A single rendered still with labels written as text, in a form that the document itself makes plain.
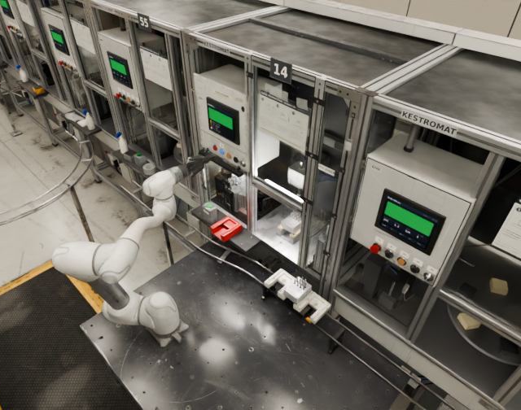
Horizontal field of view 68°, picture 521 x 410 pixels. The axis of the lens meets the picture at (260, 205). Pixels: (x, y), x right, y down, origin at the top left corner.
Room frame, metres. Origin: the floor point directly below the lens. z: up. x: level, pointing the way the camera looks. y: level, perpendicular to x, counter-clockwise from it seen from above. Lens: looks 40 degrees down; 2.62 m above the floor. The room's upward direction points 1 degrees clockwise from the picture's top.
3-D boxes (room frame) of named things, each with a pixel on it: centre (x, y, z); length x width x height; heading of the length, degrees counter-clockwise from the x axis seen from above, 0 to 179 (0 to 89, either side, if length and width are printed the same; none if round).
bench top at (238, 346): (1.10, 0.12, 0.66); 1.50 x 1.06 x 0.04; 46
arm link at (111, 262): (1.05, 0.59, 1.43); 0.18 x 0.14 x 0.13; 175
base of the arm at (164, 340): (1.21, 0.51, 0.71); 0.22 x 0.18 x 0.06; 46
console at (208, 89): (2.00, 0.14, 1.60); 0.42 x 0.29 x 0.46; 46
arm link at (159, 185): (1.60, 0.53, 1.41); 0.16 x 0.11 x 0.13; 136
